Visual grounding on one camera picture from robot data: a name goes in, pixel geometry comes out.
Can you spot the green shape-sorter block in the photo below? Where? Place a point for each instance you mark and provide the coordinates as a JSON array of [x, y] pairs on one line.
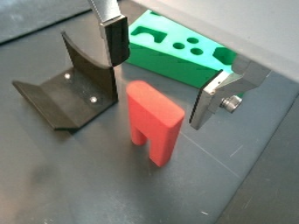
[[177, 52]]

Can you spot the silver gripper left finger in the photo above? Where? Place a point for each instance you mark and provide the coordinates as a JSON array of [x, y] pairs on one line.
[[114, 29]]

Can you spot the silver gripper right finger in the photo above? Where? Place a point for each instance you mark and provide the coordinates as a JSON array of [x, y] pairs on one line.
[[221, 91]]

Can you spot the black fixture bracket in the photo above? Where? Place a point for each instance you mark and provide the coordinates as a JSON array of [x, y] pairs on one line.
[[77, 95]]

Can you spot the red square-circle object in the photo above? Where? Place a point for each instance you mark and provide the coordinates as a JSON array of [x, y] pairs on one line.
[[156, 120]]

